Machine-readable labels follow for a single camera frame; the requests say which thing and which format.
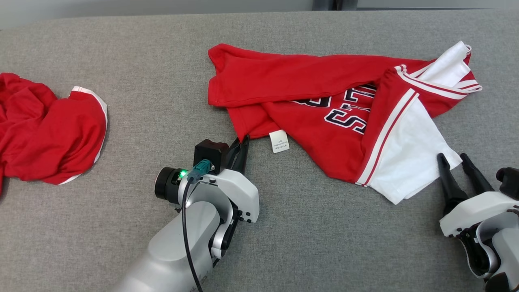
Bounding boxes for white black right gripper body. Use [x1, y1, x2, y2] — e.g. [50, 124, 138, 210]
[439, 191, 519, 238]

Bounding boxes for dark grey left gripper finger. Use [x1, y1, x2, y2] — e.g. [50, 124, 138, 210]
[235, 134, 251, 175]
[226, 137, 242, 173]

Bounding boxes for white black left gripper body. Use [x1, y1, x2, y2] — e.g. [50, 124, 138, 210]
[154, 167, 260, 224]

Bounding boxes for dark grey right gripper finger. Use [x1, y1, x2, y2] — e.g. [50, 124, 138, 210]
[460, 153, 495, 195]
[436, 153, 469, 217]

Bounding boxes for red white lettered jersey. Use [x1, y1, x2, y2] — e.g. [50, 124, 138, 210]
[208, 41, 483, 205]

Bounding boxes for crumpled red white garment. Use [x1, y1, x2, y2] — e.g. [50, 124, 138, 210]
[0, 72, 108, 195]

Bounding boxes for black cable with teal plug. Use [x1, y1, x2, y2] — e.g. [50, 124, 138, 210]
[181, 159, 214, 292]

